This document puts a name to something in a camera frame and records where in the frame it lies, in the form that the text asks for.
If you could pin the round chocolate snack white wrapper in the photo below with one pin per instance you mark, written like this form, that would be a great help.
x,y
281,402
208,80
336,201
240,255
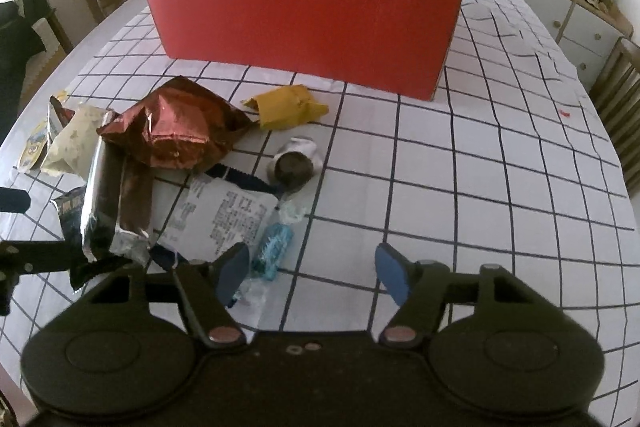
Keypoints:
x,y
292,167

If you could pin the dark cloth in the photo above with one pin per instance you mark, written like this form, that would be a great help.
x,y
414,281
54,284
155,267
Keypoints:
x,y
17,52

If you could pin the teal candy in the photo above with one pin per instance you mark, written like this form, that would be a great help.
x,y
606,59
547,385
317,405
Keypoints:
x,y
272,247

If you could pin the wooden slatted chair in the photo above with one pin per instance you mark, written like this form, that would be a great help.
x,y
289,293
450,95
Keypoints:
x,y
620,107

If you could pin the yellow cartoon snack packet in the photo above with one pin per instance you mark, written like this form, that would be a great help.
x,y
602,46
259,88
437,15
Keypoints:
x,y
32,152

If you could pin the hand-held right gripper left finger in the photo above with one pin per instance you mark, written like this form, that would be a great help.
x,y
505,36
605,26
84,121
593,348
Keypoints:
x,y
234,268

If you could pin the white checked tablecloth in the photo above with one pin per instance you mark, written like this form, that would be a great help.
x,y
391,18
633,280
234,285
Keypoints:
x,y
450,187

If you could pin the black snack packet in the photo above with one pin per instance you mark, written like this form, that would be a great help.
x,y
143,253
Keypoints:
x,y
67,217

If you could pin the white printed snack packet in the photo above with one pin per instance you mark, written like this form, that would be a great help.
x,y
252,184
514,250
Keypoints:
x,y
225,217

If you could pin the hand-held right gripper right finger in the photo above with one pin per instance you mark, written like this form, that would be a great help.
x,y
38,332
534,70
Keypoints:
x,y
392,272

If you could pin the silver foil snack packet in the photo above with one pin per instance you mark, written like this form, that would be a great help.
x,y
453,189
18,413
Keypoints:
x,y
102,197

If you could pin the small silver brown packet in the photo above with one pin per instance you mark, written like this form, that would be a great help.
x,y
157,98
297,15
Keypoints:
x,y
57,114

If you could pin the brown foil snack bag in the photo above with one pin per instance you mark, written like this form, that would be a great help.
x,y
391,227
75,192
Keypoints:
x,y
170,127

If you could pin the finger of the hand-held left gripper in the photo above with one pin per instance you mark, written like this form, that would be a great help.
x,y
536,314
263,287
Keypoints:
x,y
12,201
35,256

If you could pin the red cardboard box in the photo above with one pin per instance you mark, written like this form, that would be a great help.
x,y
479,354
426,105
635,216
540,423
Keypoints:
x,y
300,22

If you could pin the cream snack packet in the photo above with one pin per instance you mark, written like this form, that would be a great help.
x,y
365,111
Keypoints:
x,y
75,137

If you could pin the cream sideboard cabinet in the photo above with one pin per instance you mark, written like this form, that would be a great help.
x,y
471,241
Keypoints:
x,y
565,17

